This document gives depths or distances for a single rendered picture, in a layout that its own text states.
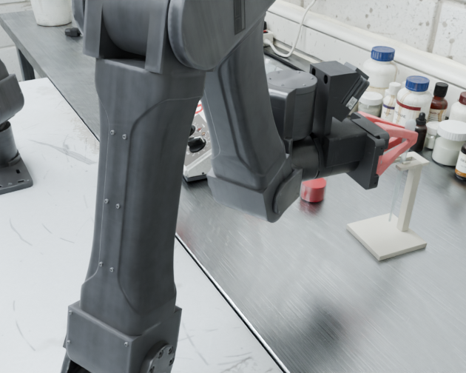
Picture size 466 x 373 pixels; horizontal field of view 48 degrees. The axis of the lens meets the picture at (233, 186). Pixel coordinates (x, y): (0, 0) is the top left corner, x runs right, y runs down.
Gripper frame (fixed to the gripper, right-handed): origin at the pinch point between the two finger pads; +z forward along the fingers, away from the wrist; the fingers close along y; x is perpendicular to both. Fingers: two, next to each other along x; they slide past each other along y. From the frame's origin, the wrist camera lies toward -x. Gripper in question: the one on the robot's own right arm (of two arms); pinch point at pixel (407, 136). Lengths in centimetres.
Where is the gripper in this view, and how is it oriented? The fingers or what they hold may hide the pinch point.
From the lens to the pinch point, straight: 71.1
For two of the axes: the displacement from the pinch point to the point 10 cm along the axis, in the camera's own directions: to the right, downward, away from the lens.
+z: 9.2, -1.9, 3.4
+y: -3.9, -4.9, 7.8
